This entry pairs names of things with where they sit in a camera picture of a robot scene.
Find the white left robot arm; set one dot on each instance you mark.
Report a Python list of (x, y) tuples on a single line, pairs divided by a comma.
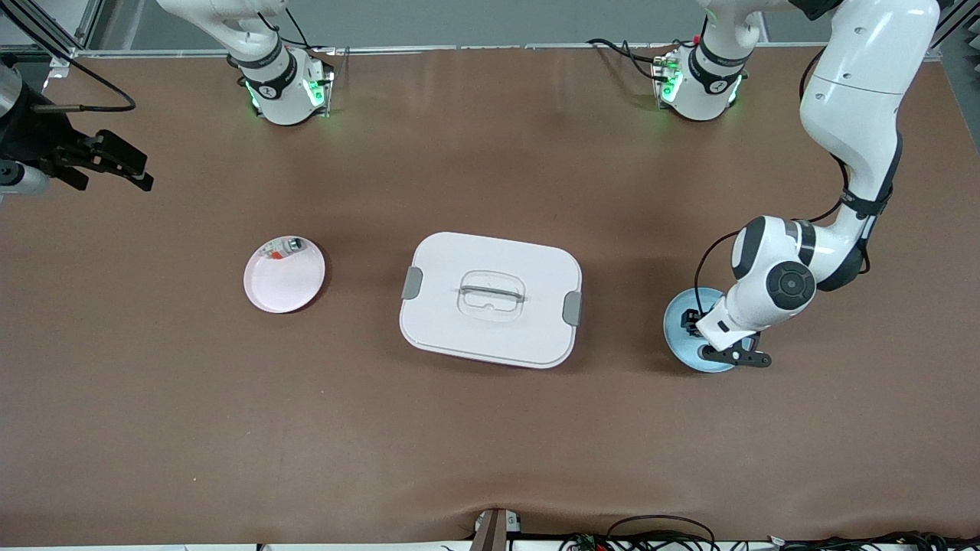
[(857, 92)]

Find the small white orange switch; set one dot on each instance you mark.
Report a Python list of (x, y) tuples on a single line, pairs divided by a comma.
[(285, 249)]

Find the metal bracket at table edge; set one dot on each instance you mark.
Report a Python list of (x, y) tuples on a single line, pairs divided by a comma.
[(494, 532)]

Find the grey box latch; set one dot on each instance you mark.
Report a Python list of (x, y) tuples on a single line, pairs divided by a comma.
[(412, 283), (572, 308)]

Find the pink round plate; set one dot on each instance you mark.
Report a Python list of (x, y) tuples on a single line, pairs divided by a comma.
[(283, 287)]

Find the aluminium frame post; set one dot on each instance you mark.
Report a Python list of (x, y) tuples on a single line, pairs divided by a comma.
[(957, 19), (90, 19)]

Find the light blue round plate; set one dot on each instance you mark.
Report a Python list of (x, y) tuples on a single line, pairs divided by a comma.
[(677, 340)]

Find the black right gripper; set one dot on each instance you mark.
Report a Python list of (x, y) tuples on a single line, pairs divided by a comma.
[(37, 142)]

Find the white lidded storage box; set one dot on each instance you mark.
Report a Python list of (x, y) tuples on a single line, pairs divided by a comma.
[(459, 337)]

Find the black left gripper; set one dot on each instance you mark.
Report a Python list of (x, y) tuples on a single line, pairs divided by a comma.
[(694, 317)]

